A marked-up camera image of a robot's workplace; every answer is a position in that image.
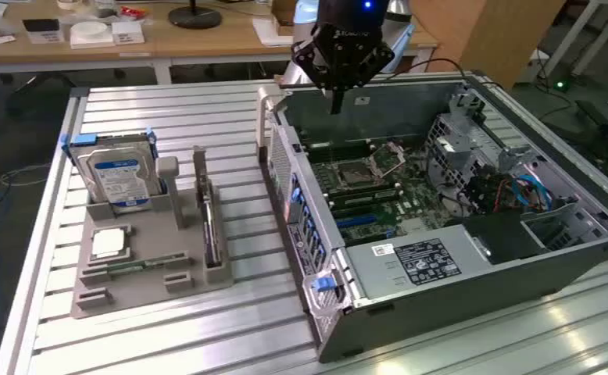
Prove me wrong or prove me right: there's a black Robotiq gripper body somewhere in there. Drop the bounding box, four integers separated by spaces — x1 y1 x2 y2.
312 0 388 90

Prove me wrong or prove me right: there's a graphics card with metal bracket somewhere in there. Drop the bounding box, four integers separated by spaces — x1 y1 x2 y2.
193 145 228 270

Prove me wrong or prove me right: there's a stack of white papers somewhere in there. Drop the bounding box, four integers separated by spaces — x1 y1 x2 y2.
250 17 296 48

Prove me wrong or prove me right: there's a wooden desk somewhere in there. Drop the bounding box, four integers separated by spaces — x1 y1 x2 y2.
0 0 440 75

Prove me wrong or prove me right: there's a wooden cabinet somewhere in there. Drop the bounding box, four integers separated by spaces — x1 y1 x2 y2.
411 0 568 91

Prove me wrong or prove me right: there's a black round lamp base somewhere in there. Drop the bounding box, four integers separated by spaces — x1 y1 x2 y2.
167 0 225 30

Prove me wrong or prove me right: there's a metal socket cover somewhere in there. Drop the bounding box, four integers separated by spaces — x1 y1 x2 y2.
369 142 407 179

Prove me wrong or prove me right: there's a metal disk bay cage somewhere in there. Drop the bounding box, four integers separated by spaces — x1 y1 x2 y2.
423 112 497 204

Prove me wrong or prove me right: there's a CPU socket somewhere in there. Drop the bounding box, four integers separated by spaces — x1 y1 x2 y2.
337 159 383 188

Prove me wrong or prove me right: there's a plain white box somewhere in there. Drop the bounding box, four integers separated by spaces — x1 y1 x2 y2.
111 21 147 46

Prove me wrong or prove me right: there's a green motherboard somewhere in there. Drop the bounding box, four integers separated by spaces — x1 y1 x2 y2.
302 134 461 247

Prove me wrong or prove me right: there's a white box with round dish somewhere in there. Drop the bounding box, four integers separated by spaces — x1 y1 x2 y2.
69 21 117 50

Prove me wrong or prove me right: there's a blue expansion slot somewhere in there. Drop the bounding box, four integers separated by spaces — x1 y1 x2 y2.
336 214 379 230

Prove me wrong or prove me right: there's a hard disk with blue caddy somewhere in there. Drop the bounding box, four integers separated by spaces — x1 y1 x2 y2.
61 130 159 216

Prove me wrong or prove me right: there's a white box with black top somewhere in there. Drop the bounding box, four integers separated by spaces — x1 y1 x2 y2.
22 18 66 45

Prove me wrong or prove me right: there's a black chair base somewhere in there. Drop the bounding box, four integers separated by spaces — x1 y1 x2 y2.
0 72 79 115

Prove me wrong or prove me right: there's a grey power supply unit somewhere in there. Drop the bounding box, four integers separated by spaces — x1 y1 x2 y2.
345 224 492 309

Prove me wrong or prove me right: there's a grey plastic parts rack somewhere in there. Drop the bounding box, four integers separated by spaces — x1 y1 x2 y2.
69 155 237 320

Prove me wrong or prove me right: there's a silver CPU chip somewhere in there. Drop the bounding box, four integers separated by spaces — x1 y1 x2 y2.
90 229 129 259

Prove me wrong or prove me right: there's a green RAM stick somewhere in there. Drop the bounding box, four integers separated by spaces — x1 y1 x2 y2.
87 252 187 277

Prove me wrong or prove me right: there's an open grey PC case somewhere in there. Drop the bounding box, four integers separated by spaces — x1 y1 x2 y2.
256 72 608 364

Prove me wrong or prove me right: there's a black cable behind case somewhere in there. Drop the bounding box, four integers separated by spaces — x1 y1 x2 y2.
389 57 469 79

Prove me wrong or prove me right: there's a white table frame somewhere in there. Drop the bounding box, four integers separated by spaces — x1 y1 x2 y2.
540 0 608 78

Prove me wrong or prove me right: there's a red disk wire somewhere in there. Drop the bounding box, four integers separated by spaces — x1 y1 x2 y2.
492 178 509 213

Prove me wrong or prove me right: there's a blue disk wire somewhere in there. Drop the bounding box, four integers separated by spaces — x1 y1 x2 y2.
511 174 555 213

